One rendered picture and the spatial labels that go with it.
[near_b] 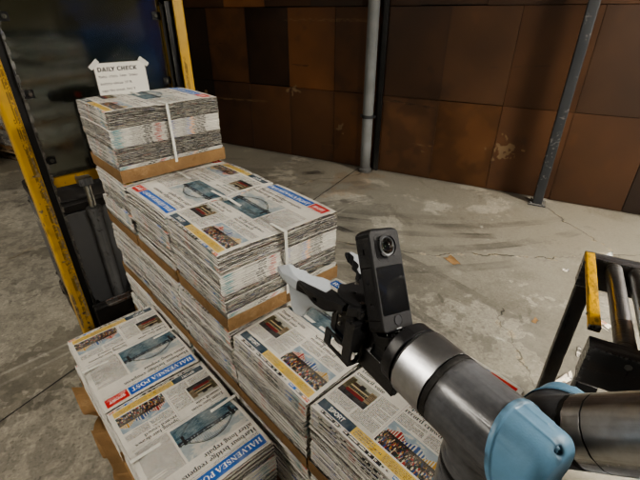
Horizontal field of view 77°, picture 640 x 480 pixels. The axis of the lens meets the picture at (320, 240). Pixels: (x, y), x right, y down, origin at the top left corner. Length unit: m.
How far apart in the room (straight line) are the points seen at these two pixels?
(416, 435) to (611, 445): 0.46
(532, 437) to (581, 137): 3.96
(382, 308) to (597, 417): 0.22
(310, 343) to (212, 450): 0.36
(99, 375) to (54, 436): 0.78
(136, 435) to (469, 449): 0.97
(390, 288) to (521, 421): 0.17
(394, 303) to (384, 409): 0.48
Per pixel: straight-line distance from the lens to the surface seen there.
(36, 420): 2.27
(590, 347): 1.26
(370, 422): 0.88
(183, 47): 2.05
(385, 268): 0.45
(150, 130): 1.43
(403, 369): 0.42
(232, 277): 0.99
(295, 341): 1.03
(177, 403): 1.26
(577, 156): 4.30
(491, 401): 0.39
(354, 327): 0.47
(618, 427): 0.48
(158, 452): 1.18
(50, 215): 1.98
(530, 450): 0.38
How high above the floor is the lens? 1.54
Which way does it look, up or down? 29 degrees down
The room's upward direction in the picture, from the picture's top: straight up
